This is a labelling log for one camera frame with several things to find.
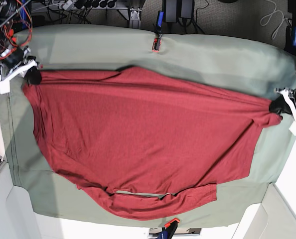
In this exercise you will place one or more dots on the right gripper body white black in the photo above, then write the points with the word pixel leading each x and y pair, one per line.
pixel 17 63

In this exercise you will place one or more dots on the orange clamp top left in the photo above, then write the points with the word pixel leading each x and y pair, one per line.
pixel 11 36

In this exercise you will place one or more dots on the orange clamp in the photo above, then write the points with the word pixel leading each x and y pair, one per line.
pixel 11 36
pixel 169 229

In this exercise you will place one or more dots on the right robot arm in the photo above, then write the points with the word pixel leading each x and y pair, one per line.
pixel 16 27

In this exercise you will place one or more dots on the red T-shirt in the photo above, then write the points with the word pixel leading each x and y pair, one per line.
pixel 143 145

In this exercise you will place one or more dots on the black power adapters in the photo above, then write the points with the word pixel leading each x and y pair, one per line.
pixel 175 9

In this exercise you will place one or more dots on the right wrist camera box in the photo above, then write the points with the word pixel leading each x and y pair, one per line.
pixel 4 87

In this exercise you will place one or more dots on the white power strip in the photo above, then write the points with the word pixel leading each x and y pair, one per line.
pixel 63 4

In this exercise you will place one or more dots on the orange clamp bottom centre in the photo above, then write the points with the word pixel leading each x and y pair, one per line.
pixel 169 229

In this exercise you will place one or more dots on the aluminium table leg bracket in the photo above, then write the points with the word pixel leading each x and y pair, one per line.
pixel 135 19

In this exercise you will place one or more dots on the green table cloth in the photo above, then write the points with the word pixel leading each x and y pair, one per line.
pixel 236 64

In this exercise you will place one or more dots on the blue clamp top centre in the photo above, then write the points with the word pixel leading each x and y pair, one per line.
pixel 157 40

